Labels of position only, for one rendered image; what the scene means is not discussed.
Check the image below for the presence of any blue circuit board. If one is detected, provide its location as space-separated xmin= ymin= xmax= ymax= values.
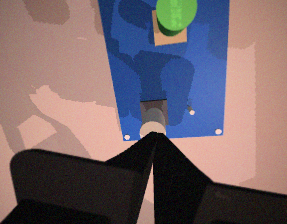
xmin=98 ymin=0 xmax=230 ymax=141

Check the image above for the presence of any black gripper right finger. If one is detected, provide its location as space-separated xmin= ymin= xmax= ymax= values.
xmin=153 ymin=132 xmax=287 ymax=224

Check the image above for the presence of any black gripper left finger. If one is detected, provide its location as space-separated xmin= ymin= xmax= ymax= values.
xmin=9 ymin=131 xmax=157 ymax=224

